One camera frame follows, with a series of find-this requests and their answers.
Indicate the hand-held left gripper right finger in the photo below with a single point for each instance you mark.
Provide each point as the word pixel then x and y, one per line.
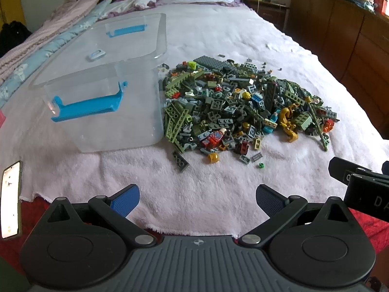
pixel 269 199

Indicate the small grey brick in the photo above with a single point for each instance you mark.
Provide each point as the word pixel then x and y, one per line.
pixel 244 159

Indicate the pink striped quilt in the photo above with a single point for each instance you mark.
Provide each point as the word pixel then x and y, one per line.
pixel 36 39

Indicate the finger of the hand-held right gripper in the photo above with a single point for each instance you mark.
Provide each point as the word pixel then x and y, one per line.
pixel 342 170

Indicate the red toy minifigure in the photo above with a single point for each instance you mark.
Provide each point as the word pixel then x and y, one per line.
pixel 212 137

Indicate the wooden nightstand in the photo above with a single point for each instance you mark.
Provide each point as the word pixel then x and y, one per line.
pixel 269 10

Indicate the smartphone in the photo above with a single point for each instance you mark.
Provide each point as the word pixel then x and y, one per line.
pixel 11 200

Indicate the light grey brick plate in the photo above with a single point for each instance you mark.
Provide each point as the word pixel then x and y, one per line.
pixel 256 157

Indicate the gold toy snake piece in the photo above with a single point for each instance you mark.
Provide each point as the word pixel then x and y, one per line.
pixel 287 121

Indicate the gold barrel brick piece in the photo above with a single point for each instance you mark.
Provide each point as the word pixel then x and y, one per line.
pixel 213 158

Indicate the yellow wardrobe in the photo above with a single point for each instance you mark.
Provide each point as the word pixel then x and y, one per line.
pixel 12 3

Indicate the small white plastic item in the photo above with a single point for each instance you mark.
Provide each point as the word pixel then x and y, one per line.
pixel 96 55

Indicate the pile of toy building bricks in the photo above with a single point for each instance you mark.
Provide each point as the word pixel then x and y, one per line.
pixel 231 103

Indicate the dark grey rectangular brick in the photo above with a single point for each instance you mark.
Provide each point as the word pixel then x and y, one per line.
pixel 180 160

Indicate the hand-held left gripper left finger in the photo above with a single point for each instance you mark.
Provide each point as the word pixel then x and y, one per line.
pixel 126 200

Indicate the black bag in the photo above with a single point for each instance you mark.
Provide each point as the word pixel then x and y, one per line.
pixel 13 38

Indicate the light blue floral quilt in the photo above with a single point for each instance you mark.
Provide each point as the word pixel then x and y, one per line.
pixel 60 41

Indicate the red gift box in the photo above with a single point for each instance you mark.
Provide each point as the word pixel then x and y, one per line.
pixel 379 3

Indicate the long wooden cabinet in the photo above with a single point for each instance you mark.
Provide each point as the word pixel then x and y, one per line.
pixel 349 36

